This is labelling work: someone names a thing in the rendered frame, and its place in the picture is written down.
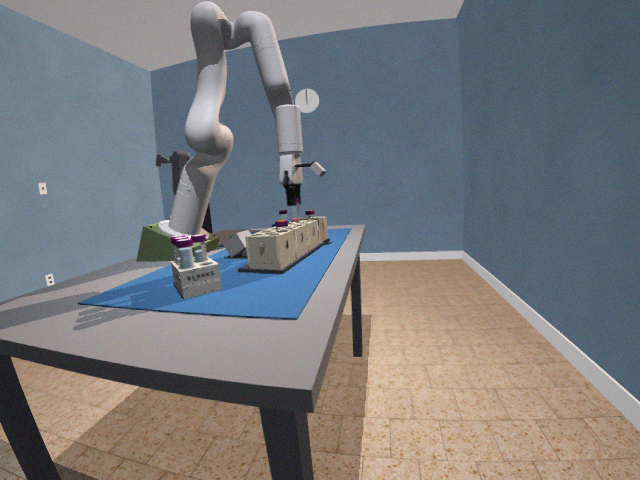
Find blue bench mat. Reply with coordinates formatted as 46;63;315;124
78;228;351;320

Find beige sloped box with green button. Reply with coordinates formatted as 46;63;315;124
223;230;251;259

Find beige block with holes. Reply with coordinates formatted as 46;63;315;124
265;225;309;259
288;220;319;250
245;230;295;270
300;217;328;244

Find white tube rack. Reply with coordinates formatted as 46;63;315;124
171;257;222;299

